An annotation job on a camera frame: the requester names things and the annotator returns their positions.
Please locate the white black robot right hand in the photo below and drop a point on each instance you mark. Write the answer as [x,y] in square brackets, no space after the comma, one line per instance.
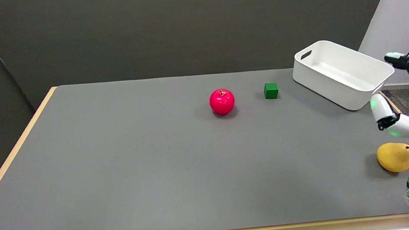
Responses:
[407,127]

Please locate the yellow pear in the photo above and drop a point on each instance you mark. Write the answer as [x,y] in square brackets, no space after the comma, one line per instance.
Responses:
[393,157]

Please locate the white plastic bin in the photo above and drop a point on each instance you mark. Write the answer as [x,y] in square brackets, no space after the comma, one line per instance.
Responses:
[341,75]

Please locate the green cube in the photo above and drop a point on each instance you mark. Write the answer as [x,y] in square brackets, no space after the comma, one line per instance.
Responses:
[271,91]

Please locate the red apple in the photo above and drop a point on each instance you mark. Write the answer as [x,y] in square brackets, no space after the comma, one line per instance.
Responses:
[222,101]

